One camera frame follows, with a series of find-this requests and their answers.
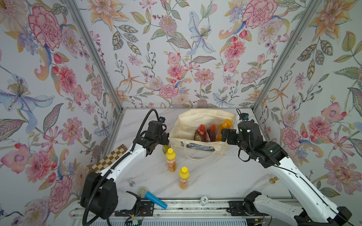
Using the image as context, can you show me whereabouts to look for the large orange dish soap bottle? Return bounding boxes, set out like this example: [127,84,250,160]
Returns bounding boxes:
[216,119,233,141]

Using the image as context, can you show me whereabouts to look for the dark red bottle front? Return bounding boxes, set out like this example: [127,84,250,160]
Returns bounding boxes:
[207,125,217,142]

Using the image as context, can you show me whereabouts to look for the dark red bottle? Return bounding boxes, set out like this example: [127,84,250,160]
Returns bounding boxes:
[207,125,217,142]
[194,125,207,142]

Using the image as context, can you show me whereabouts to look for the green dish soap bottle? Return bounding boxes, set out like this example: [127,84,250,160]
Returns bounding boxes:
[163,145,170,154]

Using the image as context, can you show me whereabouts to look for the orange bottle yellow cap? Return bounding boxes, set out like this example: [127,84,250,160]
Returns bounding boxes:
[166,148,176,172]
[179,167,190,189]

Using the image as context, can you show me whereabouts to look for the cream canvas shopping bag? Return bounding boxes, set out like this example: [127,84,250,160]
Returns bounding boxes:
[169,109,236,161]

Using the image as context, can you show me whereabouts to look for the orange bottle yellow cap front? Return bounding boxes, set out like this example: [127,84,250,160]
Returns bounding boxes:
[179,167,190,189]

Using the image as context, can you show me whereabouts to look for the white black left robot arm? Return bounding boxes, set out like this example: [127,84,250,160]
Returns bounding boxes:
[80,117,169,226]

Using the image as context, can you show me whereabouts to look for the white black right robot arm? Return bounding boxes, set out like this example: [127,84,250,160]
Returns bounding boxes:
[222,119,352,226]

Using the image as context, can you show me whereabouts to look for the small brass weight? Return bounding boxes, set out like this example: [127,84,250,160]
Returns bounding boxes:
[269,177,279,184]

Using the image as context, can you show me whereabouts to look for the blue toy microphone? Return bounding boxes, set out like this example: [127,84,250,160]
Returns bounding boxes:
[140,187,167,209]

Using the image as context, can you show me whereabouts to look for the wooden checkerboard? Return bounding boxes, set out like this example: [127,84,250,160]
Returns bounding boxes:
[89,145,127,173]

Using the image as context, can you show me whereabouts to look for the white numbered die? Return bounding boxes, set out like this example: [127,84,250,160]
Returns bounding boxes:
[199,196,208,207]

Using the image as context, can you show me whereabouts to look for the green circuit board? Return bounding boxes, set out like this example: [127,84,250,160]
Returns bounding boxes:
[124,219,143,226]

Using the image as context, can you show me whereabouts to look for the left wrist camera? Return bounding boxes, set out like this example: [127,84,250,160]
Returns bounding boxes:
[158,117,166,123]

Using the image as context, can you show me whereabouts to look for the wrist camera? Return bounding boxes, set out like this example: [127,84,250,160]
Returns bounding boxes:
[239,113,249,121]
[158,117,166,123]

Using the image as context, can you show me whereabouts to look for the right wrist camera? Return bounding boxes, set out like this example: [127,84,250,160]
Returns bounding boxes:
[239,113,249,121]

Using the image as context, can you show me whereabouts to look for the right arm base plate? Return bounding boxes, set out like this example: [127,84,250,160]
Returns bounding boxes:
[227,200,269,217]

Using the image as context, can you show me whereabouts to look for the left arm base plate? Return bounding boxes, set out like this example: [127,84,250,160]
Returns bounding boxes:
[115,199,155,217]

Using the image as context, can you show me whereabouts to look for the aluminium rail frame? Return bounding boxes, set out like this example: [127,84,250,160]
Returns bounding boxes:
[69,197,314,226]

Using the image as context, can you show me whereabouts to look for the black corrugated cable conduit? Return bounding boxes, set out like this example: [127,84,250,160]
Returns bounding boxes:
[81,108,160,226]

